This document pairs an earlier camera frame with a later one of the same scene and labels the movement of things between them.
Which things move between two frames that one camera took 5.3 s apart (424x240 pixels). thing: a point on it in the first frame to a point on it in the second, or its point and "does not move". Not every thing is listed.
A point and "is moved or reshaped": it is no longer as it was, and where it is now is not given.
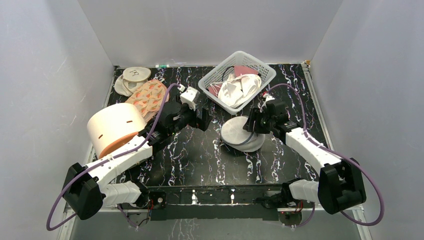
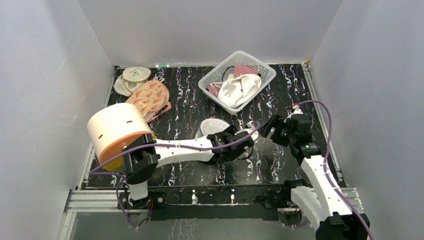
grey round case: x=234 y=136 is moved or reshaped
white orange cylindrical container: x=112 y=125 does not move
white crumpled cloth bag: x=238 y=88 does not move
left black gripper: x=202 y=123 to x=230 y=132
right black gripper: x=257 y=122 to x=281 y=131
